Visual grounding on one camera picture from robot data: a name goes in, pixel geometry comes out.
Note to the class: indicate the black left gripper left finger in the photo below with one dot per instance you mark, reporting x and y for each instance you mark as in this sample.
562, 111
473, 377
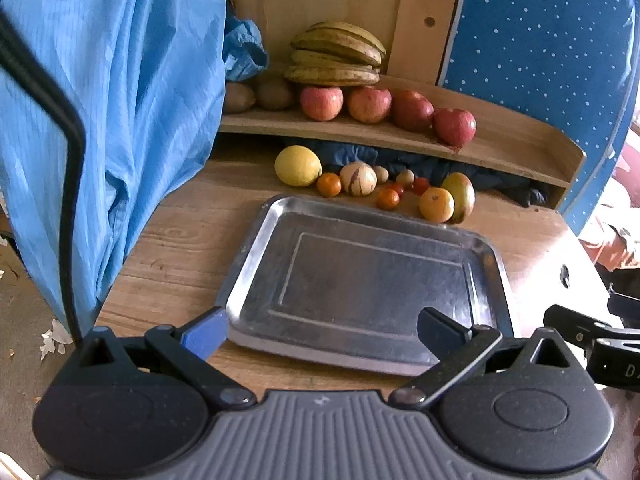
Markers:
182, 353

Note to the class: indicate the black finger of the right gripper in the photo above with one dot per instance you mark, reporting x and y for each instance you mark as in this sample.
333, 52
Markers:
612, 353

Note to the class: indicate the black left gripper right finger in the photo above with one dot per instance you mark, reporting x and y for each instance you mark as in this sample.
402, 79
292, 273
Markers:
460, 351

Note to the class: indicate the cherry tomato front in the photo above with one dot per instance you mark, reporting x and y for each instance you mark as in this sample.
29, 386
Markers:
387, 199

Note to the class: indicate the cherry tomato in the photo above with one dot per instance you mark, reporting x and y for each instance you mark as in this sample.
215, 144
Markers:
387, 199
397, 187
420, 185

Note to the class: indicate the small brown longan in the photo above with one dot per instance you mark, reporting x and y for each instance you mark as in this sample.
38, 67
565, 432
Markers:
381, 173
405, 178

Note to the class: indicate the metal tray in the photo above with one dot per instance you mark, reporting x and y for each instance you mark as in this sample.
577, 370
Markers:
344, 285

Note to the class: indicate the green yellow mango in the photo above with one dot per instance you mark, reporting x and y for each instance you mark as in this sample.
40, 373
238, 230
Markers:
461, 189

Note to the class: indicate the cherry tomato back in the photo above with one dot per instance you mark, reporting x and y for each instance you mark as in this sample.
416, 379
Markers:
420, 185

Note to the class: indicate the cherry tomato middle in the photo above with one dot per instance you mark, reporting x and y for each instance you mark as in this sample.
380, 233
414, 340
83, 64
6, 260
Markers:
397, 187

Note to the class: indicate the beige striped round fruit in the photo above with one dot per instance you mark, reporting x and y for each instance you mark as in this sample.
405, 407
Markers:
358, 179

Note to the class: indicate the small orange left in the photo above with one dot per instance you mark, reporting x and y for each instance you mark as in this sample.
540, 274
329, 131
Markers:
329, 185

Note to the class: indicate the yellow lemon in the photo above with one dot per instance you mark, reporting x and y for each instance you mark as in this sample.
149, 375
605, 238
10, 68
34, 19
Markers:
297, 166

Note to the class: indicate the dark red apple right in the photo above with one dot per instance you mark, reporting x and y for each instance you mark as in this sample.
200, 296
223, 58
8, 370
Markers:
454, 126

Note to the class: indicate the dark red apple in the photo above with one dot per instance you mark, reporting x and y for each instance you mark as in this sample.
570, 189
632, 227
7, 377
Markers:
412, 111
454, 126

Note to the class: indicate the left kiwi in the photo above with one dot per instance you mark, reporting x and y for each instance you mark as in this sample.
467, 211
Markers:
239, 98

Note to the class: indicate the kiwi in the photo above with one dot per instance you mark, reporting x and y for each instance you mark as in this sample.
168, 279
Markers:
273, 93
239, 98

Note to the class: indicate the pale red apple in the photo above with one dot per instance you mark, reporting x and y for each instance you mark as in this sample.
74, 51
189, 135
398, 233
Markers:
369, 105
321, 103

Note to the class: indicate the right kiwi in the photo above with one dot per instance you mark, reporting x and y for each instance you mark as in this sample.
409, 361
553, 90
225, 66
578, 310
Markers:
273, 93

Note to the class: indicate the pale red apple left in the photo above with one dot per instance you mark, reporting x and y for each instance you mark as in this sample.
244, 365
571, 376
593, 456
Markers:
321, 103

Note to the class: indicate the blue cloth bundle on shelf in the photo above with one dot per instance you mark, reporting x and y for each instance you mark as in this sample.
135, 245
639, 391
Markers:
243, 53

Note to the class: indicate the bottom banana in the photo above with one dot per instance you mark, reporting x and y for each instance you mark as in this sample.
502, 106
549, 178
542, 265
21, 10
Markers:
332, 76

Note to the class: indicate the banana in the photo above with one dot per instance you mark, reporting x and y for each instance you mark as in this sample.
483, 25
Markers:
332, 76
339, 43
313, 58
352, 30

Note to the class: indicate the light blue cloth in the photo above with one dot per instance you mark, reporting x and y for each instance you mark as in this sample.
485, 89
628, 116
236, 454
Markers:
146, 78

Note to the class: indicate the blue dotted fabric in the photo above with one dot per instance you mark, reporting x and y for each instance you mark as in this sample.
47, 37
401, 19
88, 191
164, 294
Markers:
571, 63

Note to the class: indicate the top banana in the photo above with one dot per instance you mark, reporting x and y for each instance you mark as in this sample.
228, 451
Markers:
352, 30

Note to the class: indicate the wooden shelf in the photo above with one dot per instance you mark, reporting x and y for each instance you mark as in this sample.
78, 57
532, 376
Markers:
418, 36

